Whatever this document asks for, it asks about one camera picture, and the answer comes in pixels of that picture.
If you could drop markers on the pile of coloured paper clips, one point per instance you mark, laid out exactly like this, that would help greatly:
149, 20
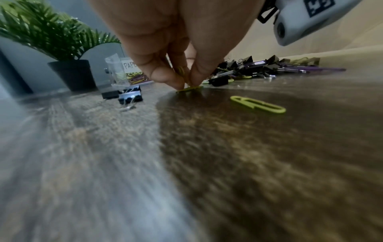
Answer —
314, 69

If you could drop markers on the black right wristband white markers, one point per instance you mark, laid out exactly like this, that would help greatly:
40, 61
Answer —
266, 14

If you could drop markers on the single black binder clip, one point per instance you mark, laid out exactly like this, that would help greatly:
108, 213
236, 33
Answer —
131, 95
110, 95

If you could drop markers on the clear two-compartment plastic box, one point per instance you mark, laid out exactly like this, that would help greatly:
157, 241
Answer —
115, 68

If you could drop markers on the bunch of sorted paper clips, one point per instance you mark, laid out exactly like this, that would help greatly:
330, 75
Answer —
136, 76

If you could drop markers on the yellowish cardboard sheet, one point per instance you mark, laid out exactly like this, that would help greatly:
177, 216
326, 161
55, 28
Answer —
344, 56

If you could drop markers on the person's left hand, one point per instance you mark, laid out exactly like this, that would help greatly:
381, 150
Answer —
179, 28

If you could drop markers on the yellow-green paper clip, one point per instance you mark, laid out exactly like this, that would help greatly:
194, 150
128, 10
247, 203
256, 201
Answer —
254, 104
190, 89
181, 71

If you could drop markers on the green potted artificial plant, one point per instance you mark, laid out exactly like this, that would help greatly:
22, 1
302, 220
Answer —
59, 40

